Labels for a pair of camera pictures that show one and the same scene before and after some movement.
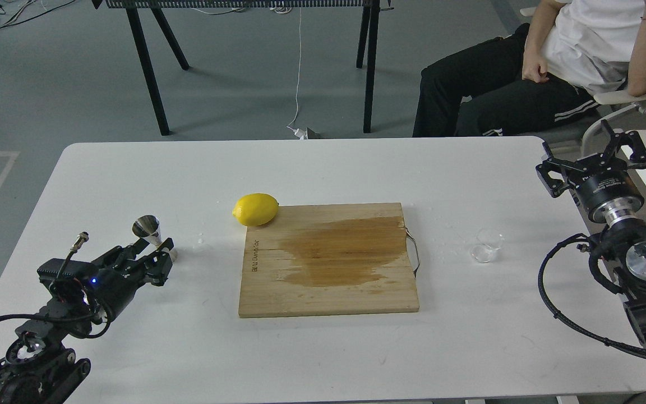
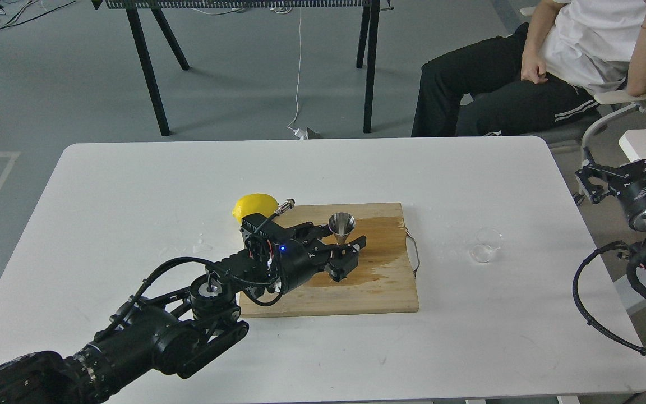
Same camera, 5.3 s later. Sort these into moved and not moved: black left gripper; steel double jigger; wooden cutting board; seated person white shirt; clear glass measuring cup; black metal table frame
Moved: steel double jigger; black left gripper
Not moved: black metal table frame; wooden cutting board; seated person white shirt; clear glass measuring cup
